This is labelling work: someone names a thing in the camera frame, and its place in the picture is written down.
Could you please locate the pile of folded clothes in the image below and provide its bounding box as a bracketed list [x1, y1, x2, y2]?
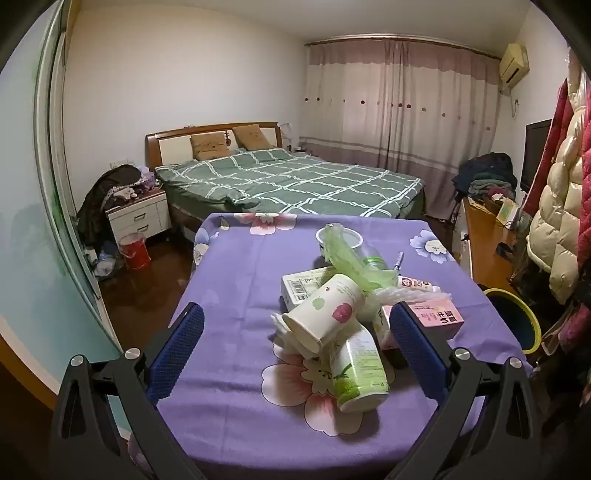
[451, 153, 518, 201]

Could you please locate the wall air conditioner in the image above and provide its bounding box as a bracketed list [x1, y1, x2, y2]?
[499, 43, 530, 86]

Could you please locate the red bucket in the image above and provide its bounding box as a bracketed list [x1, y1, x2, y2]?
[119, 232, 152, 271]

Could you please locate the white fruit-print paper cup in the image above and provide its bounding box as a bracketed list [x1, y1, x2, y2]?
[281, 274, 366, 358]

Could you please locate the brown pillow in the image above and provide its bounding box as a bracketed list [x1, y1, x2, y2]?
[232, 124, 274, 151]
[190, 131, 232, 161]

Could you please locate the red jacket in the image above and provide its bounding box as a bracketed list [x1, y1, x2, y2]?
[524, 78, 571, 217]

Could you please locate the wooden bed headboard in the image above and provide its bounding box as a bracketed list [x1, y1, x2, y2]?
[145, 122, 280, 168]

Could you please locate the white tube with red heart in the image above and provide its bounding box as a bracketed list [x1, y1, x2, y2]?
[397, 275, 455, 301]

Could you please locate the black television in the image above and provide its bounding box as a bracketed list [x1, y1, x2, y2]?
[521, 119, 553, 193]

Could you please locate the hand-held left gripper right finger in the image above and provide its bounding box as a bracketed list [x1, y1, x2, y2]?
[389, 302, 543, 480]

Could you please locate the dark clothes pile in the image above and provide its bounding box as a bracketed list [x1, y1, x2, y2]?
[76, 164, 155, 247]

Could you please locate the pink striped curtain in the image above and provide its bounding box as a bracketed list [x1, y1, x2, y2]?
[305, 37, 502, 220]

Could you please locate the green checked duvet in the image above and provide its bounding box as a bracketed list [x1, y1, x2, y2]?
[154, 148, 426, 219]

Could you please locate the purple floral tablecloth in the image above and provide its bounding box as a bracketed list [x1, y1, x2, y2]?
[127, 212, 532, 480]

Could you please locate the cream puffer jacket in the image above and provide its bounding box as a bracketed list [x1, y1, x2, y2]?
[526, 60, 591, 305]

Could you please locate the white nightstand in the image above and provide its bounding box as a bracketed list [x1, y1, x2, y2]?
[105, 189, 172, 241]

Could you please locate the green plastic bag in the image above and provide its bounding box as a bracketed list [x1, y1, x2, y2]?
[322, 224, 384, 294]

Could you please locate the clear plastic bottle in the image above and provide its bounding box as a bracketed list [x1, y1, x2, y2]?
[355, 244, 393, 278]

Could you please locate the wooden desk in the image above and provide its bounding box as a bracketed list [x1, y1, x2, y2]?
[455, 196, 529, 294]

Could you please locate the yellow-rimmed dark bin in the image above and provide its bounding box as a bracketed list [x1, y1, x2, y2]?
[482, 288, 542, 356]

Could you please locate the white barcode box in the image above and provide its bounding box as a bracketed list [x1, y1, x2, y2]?
[281, 267, 340, 311]

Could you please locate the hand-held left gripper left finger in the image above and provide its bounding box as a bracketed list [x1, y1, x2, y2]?
[48, 302, 206, 480]

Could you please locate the white round bowl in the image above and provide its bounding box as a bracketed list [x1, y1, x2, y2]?
[316, 229, 362, 250]

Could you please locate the pink milk carton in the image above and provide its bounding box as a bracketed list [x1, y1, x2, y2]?
[379, 298, 464, 352]

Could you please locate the clear plastic wrap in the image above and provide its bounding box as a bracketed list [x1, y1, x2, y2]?
[365, 284, 408, 324]

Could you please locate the sliding wardrobe door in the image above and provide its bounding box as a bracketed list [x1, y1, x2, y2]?
[0, 0, 118, 416]

